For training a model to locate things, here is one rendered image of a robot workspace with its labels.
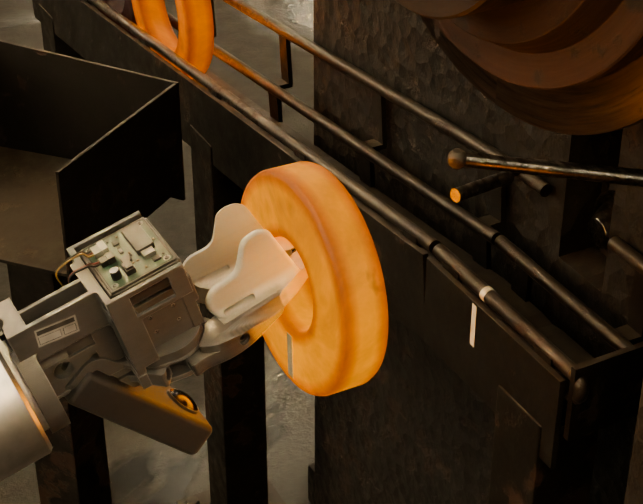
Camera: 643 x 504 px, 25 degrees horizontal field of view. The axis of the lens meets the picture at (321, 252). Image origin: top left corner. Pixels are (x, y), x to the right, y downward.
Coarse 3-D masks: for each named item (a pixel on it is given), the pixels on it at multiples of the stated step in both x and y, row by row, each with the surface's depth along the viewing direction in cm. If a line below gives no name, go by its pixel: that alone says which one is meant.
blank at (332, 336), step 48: (288, 192) 93; (336, 192) 92; (288, 240) 95; (336, 240) 90; (336, 288) 90; (384, 288) 91; (288, 336) 98; (336, 336) 92; (384, 336) 92; (336, 384) 94
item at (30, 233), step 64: (0, 64) 155; (64, 64) 151; (0, 128) 160; (64, 128) 156; (128, 128) 139; (0, 192) 152; (64, 192) 132; (128, 192) 142; (0, 256) 140; (64, 256) 139; (64, 448) 161
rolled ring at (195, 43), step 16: (144, 0) 177; (160, 0) 178; (176, 0) 165; (192, 0) 163; (208, 0) 164; (144, 16) 177; (160, 16) 178; (192, 16) 164; (208, 16) 165; (160, 32) 177; (192, 32) 165; (208, 32) 166; (176, 48) 169; (192, 48) 166; (208, 48) 167; (192, 64) 168; (208, 64) 169
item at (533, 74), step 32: (544, 0) 91; (576, 0) 88; (608, 0) 87; (640, 0) 86; (448, 32) 106; (480, 32) 99; (512, 32) 95; (544, 32) 92; (576, 32) 91; (608, 32) 89; (640, 32) 86; (480, 64) 104; (512, 64) 100; (544, 64) 96; (576, 64) 93; (608, 64) 90
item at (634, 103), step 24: (432, 24) 112; (456, 48) 109; (480, 72) 107; (624, 72) 92; (504, 96) 105; (528, 96) 102; (552, 96) 100; (576, 96) 97; (600, 96) 95; (624, 96) 92; (528, 120) 103; (552, 120) 100; (576, 120) 98; (600, 120) 95; (624, 120) 93
